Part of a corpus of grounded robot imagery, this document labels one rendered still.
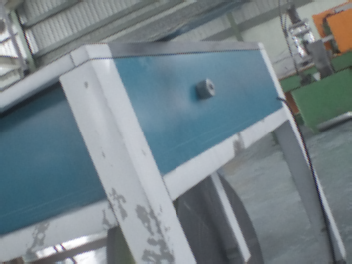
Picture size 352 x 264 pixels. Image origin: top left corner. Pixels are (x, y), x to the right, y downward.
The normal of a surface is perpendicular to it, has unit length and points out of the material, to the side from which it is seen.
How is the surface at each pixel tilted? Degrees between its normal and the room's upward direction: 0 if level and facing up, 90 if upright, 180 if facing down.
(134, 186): 90
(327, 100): 93
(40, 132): 90
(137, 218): 90
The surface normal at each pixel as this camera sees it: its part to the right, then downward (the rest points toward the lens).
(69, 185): -0.41, 0.15
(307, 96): -0.18, 0.11
